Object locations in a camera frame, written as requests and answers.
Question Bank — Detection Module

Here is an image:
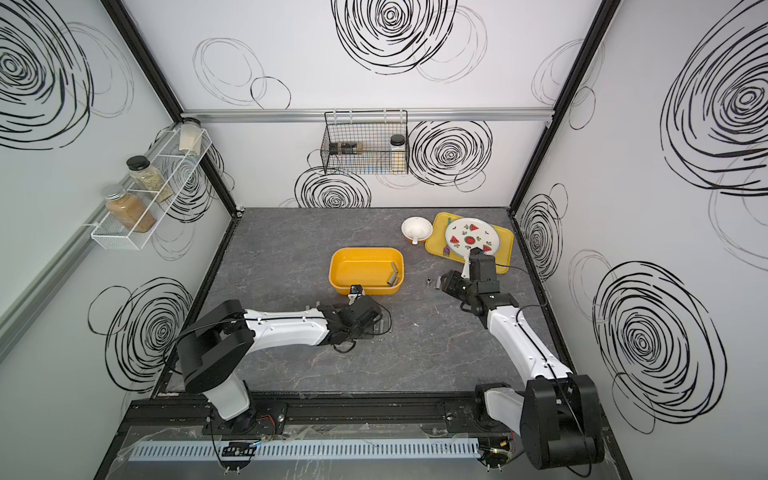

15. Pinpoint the yellow serving tray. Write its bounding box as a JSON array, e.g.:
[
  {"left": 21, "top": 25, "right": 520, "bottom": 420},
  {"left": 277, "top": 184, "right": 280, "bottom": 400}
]
[{"left": 424, "top": 212, "right": 514, "bottom": 275}]

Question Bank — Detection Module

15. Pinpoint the dark item in basket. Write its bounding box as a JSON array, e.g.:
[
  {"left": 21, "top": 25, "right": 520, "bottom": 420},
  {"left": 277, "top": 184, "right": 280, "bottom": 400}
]
[{"left": 327, "top": 141, "right": 363, "bottom": 156}]

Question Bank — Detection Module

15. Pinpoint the brown spice jar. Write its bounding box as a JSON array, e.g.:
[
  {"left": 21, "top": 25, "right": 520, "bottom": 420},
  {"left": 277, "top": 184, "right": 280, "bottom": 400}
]
[{"left": 101, "top": 184, "right": 156, "bottom": 233}]

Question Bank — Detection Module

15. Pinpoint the orange white bowl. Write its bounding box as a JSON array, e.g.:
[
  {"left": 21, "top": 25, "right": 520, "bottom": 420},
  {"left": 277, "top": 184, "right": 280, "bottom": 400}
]
[{"left": 401, "top": 216, "right": 433, "bottom": 245}]

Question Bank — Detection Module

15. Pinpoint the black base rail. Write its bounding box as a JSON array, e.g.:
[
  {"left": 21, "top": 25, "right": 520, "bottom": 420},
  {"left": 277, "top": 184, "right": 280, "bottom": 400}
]
[{"left": 119, "top": 391, "right": 511, "bottom": 435}]

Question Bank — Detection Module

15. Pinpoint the jar in wire basket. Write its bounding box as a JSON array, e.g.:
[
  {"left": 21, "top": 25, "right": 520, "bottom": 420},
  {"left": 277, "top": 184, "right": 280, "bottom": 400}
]
[{"left": 389, "top": 133, "right": 407, "bottom": 174}]

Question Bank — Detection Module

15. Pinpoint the black corner frame post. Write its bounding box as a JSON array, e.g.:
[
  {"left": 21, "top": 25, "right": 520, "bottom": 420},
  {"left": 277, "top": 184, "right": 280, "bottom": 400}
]
[{"left": 509, "top": 0, "right": 622, "bottom": 217}]

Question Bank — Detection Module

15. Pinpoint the white slotted cable duct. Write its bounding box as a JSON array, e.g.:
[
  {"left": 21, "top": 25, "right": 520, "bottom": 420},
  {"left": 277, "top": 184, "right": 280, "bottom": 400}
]
[{"left": 127, "top": 438, "right": 481, "bottom": 462}]

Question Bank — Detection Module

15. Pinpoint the green herb jar black lid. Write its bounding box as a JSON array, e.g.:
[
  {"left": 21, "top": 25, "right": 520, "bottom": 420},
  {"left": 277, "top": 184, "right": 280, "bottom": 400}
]
[{"left": 126, "top": 155, "right": 174, "bottom": 203}]

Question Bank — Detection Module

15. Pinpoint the left corner frame post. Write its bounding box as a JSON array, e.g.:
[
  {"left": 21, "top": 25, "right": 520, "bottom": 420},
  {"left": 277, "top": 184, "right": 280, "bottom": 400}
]
[{"left": 100, "top": 0, "right": 240, "bottom": 218}]

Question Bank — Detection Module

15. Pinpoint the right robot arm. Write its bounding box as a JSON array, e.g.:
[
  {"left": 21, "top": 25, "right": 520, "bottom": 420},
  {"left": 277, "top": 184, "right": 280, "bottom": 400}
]
[{"left": 441, "top": 248, "right": 605, "bottom": 478}]

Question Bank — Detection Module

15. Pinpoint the black wire basket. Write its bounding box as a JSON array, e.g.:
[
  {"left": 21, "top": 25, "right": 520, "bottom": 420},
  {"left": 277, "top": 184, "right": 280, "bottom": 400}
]
[{"left": 320, "top": 120, "right": 410, "bottom": 175}]

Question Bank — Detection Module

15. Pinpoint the yellow storage box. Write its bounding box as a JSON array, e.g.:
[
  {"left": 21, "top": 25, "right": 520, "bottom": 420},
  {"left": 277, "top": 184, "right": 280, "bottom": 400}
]
[{"left": 329, "top": 247, "right": 405, "bottom": 296}]

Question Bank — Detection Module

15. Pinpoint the aluminium wall rail left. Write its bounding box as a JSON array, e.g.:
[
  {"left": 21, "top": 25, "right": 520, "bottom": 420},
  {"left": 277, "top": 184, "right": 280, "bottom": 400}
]
[{"left": 1, "top": 206, "right": 107, "bottom": 361}]

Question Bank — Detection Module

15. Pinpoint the white wire wall shelf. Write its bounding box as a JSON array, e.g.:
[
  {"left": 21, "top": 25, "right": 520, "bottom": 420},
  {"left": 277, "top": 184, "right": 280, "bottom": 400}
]
[{"left": 91, "top": 125, "right": 215, "bottom": 259}]

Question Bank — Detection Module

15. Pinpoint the aluminium wall rail back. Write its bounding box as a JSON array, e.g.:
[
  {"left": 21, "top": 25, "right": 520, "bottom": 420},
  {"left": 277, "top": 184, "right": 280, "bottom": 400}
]
[{"left": 181, "top": 107, "right": 554, "bottom": 123}]

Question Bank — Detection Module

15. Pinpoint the aluminium wall rail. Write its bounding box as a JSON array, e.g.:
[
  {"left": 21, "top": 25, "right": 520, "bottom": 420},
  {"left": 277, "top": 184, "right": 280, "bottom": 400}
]
[
  {"left": 181, "top": 107, "right": 554, "bottom": 123},
  {"left": 1, "top": 206, "right": 107, "bottom": 361}
]

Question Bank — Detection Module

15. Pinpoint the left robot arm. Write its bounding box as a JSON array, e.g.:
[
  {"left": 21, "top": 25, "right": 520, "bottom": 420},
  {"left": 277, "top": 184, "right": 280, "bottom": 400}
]
[{"left": 175, "top": 290, "right": 386, "bottom": 421}]

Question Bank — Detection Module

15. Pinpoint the watermelon pattern plate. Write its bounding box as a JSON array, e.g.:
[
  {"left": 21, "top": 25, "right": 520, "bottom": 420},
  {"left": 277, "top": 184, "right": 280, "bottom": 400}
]
[{"left": 444, "top": 217, "right": 501, "bottom": 258}]

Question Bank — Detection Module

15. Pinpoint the white jar on shelf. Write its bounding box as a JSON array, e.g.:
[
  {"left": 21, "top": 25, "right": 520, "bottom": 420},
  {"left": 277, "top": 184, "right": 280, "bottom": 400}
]
[{"left": 178, "top": 117, "right": 203, "bottom": 156}]

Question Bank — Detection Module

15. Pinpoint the dull socket in box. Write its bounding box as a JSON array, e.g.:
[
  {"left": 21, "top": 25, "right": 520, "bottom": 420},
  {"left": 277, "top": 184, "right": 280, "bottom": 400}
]
[{"left": 387, "top": 262, "right": 402, "bottom": 288}]

